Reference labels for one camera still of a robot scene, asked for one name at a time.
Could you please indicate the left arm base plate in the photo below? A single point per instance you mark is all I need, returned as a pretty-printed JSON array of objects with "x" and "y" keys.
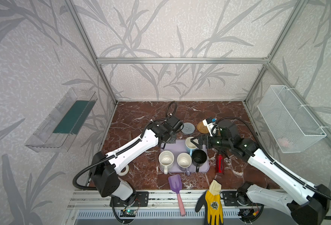
[{"x": 137, "y": 199}]

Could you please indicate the yellow black work glove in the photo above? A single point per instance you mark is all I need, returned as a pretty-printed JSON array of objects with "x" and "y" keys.
[{"x": 211, "y": 200}]

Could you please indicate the purple pink scoop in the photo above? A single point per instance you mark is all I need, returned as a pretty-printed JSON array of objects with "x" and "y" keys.
[{"x": 176, "y": 186}]

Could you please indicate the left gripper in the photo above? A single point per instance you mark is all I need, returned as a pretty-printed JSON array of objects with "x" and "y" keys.
[{"x": 163, "y": 138}]

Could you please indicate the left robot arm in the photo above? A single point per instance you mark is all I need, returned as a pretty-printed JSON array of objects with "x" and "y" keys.
[{"x": 105, "y": 174}]

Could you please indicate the green circuit board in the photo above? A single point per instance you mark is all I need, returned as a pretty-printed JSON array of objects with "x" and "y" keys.
[{"x": 127, "y": 213}]

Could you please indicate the blue-grey woven coaster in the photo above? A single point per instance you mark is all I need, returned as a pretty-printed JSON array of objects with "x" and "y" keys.
[{"x": 188, "y": 128}]

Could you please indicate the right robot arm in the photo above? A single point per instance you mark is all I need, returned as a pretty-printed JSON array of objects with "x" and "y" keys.
[{"x": 301, "y": 200}]

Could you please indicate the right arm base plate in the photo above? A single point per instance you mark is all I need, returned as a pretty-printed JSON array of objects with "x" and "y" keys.
[{"x": 232, "y": 198}]

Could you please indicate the rattan coaster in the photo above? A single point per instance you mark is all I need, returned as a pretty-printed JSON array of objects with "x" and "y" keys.
[{"x": 202, "y": 128}]

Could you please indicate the small brown brush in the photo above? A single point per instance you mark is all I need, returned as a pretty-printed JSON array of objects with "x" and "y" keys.
[{"x": 130, "y": 135}]

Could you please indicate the clear plastic wall bin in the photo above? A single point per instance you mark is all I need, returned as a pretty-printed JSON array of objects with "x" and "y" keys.
[{"x": 58, "y": 131}]

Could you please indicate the white wire mesh basket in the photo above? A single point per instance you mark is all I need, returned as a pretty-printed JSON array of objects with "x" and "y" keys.
[{"x": 289, "y": 121}]

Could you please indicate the lavender mug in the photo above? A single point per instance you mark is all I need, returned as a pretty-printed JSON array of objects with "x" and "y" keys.
[{"x": 184, "y": 161}]

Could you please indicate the white speckled mug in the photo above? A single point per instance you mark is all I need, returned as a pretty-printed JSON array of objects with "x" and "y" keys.
[{"x": 166, "y": 161}]

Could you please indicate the white tape roll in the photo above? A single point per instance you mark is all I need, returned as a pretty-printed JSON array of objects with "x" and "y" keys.
[{"x": 124, "y": 171}]

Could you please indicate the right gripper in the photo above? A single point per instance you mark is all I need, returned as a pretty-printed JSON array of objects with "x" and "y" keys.
[{"x": 205, "y": 141}]

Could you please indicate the black mug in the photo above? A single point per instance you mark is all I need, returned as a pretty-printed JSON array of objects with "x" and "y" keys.
[{"x": 199, "y": 157}]

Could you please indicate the light blue mug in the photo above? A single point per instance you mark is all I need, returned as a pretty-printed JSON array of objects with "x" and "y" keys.
[{"x": 190, "y": 147}]

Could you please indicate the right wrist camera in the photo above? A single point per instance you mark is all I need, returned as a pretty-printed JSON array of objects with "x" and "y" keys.
[{"x": 210, "y": 124}]

